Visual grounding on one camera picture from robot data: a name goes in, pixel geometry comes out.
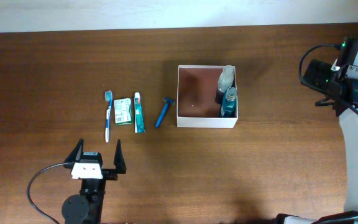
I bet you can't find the pink open cardboard box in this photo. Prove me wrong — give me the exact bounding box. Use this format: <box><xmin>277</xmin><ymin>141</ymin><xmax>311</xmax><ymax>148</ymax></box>
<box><xmin>176</xmin><ymin>65</ymin><xmax>239</xmax><ymax>129</ymax></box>

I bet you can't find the green white soap box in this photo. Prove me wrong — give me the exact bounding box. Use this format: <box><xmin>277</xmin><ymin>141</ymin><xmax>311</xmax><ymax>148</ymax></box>
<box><xmin>114</xmin><ymin>98</ymin><xmax>133</xmax><ymax>126</ymax></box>

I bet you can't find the dark blue clear-cap bottle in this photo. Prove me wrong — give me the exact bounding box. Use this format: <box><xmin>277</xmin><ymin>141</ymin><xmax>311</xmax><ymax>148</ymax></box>
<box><xmin>215</xmin><ymin>65</ymin><xmax>235</xmax><ymax>105</ymax></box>

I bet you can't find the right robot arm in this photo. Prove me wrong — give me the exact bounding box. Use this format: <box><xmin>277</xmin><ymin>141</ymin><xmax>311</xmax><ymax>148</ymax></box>
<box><xmin>299</xmin><ymin>37</ymin><xmax>358</xmax><ymax>223</ymax></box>

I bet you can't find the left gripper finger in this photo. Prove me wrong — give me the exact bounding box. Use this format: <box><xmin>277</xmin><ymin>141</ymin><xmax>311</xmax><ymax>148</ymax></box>
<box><xmin>65</xmin><ymin>139</ymin><xmax>84</xmax><ymax>162</ymax></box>
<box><xmin>114</xmin><ymin>139</ymin><xmax>126</xmax><ymax>174</ymax></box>

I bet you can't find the teal mouthwash bottle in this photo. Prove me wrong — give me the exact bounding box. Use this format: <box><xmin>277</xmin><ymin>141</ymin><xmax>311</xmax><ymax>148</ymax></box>
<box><xmin>220</xmin><ymin>87</ymin><xmax>237</xmax><ymax>118</ymax></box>

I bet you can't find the blue white toothbrush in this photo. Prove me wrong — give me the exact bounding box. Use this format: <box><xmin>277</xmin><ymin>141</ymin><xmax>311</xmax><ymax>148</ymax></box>
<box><xmin>104</xmin><ymin>90</ymin><xmax>113</xmax><ymax>142</ymax></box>

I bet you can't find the green white toothpaste tube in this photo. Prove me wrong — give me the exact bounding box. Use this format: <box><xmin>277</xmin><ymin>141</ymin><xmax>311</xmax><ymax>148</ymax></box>
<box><xmin>134</xmin><ymin>92</ymin><xmax>145</xmax><ymax>133</ymax></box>

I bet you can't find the left black cable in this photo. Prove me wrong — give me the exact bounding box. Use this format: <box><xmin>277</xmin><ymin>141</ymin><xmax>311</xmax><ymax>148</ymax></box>
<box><xmin>26</xmin><ymin>162</ymin><xmax>71</xmax><ymax>224</ymax></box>

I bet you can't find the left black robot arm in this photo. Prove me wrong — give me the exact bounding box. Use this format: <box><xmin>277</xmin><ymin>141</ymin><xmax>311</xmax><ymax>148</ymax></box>
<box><xmin>62</xmin><ymin>139</ymin><xmax>127</xmax><ymax>223</ymax></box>

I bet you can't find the blue disposable razor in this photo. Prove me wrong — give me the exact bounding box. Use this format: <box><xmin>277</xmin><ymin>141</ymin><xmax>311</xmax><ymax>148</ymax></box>
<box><xmin>155</xmin><ymin>97</ymin><xmax>176</xmax><ymax>128</ymax></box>

